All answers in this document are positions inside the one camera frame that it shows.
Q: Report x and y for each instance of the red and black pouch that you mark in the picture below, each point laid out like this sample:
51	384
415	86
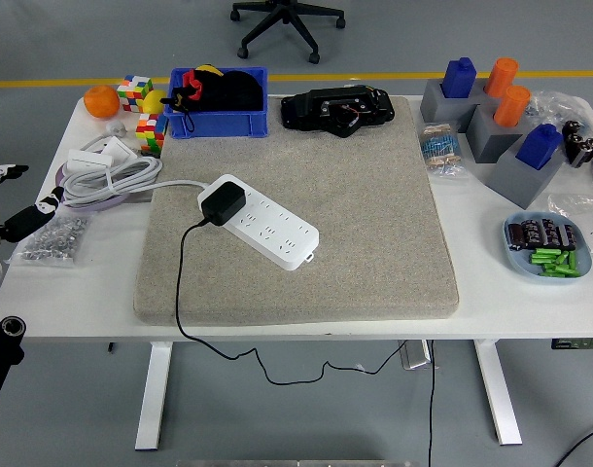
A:
193	87

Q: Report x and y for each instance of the blue plastic bin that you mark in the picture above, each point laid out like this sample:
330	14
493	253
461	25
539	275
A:
219	124

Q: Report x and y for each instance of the black office chair base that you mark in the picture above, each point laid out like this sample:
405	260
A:
287	19

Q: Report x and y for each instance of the black plug adapter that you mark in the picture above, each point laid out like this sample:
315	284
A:
223	204

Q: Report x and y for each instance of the blue peg block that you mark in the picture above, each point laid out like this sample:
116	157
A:
538	146
458	78

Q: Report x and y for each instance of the white power strip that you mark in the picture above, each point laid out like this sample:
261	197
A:
277	233

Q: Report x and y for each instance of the flat clear plastic bag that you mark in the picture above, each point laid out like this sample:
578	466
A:
574	204

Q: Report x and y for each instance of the clear bag of resistors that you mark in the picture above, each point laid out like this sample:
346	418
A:
441	151

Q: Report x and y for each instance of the small green cylinder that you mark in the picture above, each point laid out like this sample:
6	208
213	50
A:
540	251
557	251
562	259
543	259
560	272
572	260

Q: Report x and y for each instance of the black cloth bundle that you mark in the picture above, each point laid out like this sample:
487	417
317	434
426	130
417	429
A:
239	92

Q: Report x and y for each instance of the yellow item in bin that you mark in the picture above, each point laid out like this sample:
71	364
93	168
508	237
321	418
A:
210	69

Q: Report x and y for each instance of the white table leg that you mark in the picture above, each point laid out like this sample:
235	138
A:
498	394
153	394

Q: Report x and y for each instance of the orange cylinder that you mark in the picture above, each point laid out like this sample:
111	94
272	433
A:
501	75
511	107

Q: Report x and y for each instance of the yellow lemon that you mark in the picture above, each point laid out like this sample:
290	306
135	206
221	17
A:
155	102

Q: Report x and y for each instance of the crumpled clear plastic bag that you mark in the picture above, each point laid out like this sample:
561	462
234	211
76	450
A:
560	102

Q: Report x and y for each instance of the silver box under table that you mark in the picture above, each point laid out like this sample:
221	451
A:
413	355

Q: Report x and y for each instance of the white square switch panel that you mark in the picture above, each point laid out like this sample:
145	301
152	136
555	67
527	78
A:
120	148

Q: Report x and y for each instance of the multicoloured puzzle cube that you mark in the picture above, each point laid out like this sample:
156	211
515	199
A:
151	133
134	93

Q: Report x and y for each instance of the grey holder block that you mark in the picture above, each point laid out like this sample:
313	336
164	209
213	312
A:
433	107
516	182
489	141

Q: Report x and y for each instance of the light blue plate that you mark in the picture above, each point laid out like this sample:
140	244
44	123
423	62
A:
521	262

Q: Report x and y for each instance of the table height control panel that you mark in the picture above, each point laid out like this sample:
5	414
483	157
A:
578	343

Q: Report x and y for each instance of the grey-brown mat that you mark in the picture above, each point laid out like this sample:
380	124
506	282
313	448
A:
350	204

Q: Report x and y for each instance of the black device housing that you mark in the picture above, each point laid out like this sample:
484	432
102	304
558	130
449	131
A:
336	109

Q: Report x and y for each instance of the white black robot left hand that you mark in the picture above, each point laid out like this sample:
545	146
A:
24	221

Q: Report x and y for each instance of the white switch box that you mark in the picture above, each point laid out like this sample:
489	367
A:
86	160

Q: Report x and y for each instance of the orange fruit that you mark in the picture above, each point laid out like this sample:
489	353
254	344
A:
101	101

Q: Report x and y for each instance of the black capacitor with print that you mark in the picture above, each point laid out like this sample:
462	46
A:
571	237
515	236
532	232
551	232

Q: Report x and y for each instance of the clear bag of screws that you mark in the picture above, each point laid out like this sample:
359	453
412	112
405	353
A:
53	240

